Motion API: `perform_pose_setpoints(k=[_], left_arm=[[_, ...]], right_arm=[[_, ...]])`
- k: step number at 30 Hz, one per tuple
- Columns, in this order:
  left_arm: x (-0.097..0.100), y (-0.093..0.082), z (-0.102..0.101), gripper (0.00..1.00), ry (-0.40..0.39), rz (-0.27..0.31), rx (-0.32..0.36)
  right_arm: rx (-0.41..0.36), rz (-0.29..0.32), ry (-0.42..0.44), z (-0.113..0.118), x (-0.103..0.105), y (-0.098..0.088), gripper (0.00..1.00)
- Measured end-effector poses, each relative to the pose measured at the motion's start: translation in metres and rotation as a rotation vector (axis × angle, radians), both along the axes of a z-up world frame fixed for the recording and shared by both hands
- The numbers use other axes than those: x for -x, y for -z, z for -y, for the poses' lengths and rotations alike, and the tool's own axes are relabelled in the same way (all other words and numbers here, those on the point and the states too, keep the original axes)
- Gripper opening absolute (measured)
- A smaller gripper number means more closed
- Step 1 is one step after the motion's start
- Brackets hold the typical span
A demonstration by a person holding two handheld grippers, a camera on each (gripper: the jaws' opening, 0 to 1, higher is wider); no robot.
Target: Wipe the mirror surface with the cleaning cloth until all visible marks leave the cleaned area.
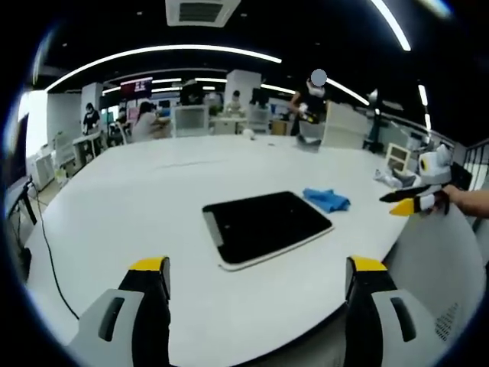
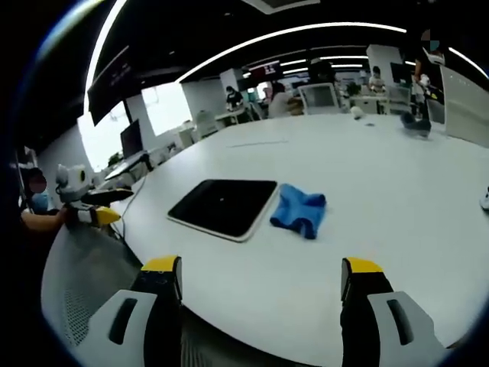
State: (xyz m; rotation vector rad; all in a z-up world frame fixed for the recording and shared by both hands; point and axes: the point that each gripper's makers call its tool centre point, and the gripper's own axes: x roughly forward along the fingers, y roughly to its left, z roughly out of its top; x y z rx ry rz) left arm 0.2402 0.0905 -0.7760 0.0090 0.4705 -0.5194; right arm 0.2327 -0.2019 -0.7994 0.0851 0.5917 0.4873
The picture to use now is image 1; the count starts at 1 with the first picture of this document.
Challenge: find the grey plastic bin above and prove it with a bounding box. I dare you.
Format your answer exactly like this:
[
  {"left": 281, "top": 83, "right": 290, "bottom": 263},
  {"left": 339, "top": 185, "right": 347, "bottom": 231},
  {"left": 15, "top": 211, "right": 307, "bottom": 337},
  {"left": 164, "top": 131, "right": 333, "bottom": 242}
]
[{"left": 294, "top": 122, "right": 325, "bottom": 153}]

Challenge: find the ceiling air conditioner vent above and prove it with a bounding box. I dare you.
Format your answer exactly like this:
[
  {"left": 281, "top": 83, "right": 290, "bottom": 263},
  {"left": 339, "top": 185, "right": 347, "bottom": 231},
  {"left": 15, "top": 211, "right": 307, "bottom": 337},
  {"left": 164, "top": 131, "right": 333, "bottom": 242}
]
[{"left": 164, "top": 0, "right": 241, "bottom": 28}]

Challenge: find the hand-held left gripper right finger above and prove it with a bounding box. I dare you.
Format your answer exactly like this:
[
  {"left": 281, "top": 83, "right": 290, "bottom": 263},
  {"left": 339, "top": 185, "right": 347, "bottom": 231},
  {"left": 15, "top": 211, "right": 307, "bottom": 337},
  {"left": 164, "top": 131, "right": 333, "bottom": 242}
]
[{"left": 345, "top": 255, "right": 445, "bottom": 367}]

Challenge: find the small white cabinet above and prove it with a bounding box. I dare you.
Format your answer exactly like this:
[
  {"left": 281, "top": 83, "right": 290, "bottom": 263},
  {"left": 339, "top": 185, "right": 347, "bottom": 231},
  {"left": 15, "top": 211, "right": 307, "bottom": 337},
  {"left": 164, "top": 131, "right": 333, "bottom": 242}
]
[{"left": 384, "top": 141, "right": 413, "bottom": 171}]

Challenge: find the white storage box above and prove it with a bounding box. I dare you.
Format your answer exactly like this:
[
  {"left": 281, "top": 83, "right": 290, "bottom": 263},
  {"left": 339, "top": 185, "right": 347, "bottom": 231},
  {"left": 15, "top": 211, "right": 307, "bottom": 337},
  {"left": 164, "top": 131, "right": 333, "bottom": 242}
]
[{"left": 320, "top": 102, "right": 370, "bottom": 150}]

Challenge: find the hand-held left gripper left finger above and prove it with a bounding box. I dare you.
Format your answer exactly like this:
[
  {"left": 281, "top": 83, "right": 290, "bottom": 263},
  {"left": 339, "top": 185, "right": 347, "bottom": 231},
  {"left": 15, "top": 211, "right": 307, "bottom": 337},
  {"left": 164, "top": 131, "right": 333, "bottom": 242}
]
[{"left": 67, "top": 256, "right": 172, "bottom": 367}]

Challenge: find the dark monitor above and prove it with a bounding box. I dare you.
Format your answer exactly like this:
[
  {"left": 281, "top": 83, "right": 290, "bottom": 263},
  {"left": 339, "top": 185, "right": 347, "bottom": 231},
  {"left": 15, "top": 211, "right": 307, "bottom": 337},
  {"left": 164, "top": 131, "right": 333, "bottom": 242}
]
[{"left": 2, "top": 112, "right": 31, "bottom": 188}]

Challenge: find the blue cleaning cloth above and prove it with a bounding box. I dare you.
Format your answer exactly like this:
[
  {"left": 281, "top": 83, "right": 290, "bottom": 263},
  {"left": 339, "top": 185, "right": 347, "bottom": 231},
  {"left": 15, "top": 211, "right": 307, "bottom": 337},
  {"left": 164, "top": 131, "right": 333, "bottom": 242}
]
[{"left": 303, "top": 187, "right": 351, "bottom": 213}]

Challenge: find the black cable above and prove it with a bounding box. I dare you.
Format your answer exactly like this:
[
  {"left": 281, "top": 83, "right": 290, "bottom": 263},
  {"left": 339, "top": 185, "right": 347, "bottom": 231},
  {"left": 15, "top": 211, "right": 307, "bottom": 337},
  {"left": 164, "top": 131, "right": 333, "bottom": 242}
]
[{"left": 23, "top": 178, "right": 80, "bottom": 320}]

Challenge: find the grey cloth pile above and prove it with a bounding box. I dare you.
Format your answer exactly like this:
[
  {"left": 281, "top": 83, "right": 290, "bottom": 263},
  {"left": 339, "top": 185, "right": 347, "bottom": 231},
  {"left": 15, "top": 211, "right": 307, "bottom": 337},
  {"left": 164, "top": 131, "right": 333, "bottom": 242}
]
[{"left": 373, "top": 167, "right": 419, "bottom": 189}]

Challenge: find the wall display screen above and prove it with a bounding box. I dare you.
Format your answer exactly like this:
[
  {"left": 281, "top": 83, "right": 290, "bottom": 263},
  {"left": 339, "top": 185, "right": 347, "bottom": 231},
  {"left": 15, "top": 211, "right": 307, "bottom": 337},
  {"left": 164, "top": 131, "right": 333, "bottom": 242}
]
[{"left": 119, "top": 77, "right": 154, "bottom": 97}]

